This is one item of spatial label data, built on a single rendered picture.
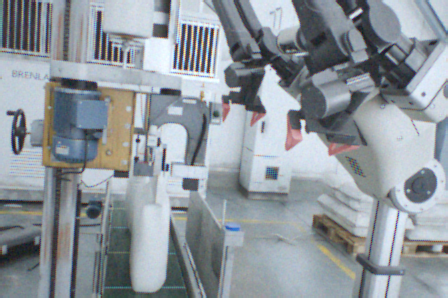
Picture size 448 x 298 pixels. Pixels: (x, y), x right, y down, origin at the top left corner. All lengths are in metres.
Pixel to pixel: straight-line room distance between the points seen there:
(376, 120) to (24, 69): 3.84
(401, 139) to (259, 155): 4.44
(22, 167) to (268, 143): 2.85
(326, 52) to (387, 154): 0.38
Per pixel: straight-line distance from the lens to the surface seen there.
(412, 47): 0.88
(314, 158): 6.40
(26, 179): 4.62
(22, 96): 4.50
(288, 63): 1.40
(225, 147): 5.93
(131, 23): 1.48
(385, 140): 1.04
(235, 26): 1.35
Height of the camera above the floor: 1.40
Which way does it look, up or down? 9 degrees down
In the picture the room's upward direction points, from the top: 7 degrees clockwise
